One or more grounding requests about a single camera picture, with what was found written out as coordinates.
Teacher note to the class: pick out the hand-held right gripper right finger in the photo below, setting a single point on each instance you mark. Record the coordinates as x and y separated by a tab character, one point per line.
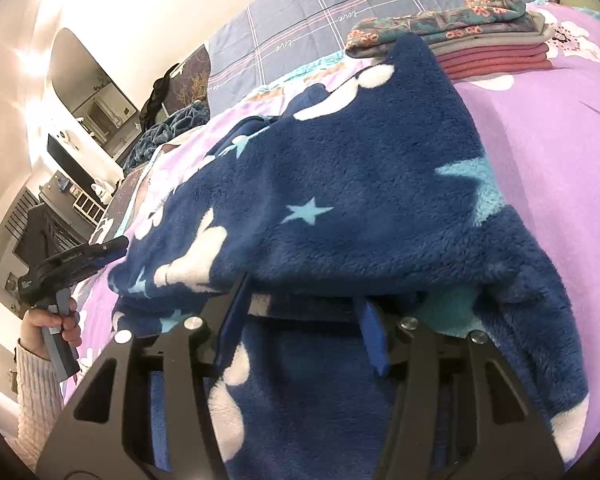
373	342

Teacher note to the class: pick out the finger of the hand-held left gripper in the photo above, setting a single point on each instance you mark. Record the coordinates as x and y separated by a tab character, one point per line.
107	250

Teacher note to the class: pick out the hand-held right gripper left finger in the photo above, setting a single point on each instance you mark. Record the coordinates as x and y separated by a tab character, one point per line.
231	312

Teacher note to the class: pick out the navy fleece starry garment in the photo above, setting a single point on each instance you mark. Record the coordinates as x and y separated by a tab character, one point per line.
355	185

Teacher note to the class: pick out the person's left hand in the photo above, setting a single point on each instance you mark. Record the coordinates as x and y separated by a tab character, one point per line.
55	319

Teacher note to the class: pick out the dark slatted cabinet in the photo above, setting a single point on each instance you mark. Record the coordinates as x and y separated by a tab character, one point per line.
35	230

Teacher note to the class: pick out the white grid organizer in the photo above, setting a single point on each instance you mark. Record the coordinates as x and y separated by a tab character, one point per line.
87	209

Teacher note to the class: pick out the teal fleece blanket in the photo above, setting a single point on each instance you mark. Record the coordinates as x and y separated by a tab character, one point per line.
165	127

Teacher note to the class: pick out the black bag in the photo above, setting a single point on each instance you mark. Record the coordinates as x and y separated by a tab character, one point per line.
157	95

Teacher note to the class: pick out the dark floral pillow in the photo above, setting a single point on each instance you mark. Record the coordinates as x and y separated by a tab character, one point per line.
192	77

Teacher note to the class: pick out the turquoise patterned bedcover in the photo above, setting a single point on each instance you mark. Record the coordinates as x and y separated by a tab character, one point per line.
290	85

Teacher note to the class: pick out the purple floral bedsheet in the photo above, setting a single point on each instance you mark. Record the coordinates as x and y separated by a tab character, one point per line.
555	160

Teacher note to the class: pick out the folded pink-red garment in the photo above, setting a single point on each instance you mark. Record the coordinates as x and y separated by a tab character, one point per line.
495	62

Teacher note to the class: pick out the folded floral garment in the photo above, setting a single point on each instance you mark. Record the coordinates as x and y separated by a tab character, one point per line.
430	25

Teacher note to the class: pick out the folded grey garment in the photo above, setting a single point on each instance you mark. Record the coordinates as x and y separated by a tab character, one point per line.
530	35

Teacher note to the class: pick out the black wall screen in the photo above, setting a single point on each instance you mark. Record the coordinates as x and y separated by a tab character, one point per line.
67	157

